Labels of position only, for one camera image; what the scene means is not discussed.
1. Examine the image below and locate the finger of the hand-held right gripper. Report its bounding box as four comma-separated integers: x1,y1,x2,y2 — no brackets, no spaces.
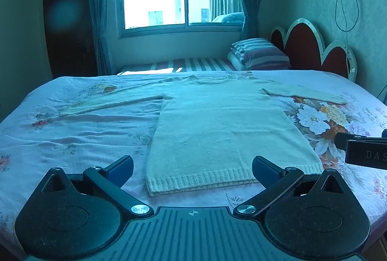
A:
334,132,387,150

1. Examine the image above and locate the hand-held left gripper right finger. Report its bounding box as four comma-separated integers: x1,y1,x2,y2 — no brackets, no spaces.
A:
233,155,348,217

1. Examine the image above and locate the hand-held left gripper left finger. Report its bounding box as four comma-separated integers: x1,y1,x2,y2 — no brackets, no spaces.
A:
41,155,155,217

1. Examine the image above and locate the cream knit sweater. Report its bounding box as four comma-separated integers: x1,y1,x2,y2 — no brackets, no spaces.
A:
59,73,348,197

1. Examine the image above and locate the floral bed sheet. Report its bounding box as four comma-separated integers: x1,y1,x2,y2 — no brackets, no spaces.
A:
0,70,387,258

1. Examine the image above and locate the red scalloped headboard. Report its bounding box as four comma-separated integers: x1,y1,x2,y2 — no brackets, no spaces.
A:
270,18,358,83

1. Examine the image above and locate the folded white quilt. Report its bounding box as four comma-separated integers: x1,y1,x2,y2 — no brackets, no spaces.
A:
227,51,251,71

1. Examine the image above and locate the striped pillow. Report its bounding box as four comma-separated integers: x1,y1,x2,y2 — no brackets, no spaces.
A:
231,38,291,70

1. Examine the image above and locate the striped bed sheet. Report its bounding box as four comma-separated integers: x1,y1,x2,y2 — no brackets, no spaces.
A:
116,58,238,76

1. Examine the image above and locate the dark wooden wardrobe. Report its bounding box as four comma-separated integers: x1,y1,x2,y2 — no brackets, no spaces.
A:
43,0,99,79

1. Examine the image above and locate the white bedding bundle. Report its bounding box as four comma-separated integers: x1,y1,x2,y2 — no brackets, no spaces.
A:
211,12,245,23

